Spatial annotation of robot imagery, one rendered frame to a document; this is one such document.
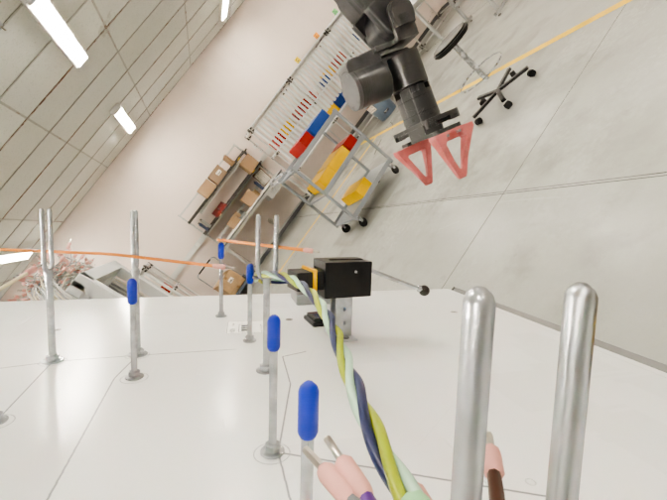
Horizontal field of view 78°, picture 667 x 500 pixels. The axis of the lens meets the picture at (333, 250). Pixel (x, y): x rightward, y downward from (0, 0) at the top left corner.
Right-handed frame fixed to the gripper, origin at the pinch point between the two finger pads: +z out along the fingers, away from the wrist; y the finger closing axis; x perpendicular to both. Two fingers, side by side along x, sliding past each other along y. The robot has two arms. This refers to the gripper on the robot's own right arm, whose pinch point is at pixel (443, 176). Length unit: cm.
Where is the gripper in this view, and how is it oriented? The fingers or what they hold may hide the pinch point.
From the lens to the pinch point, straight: 69.2
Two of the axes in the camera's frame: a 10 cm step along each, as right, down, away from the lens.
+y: 3.0, 0.5, -9.5
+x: 8.7, -4.2, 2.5
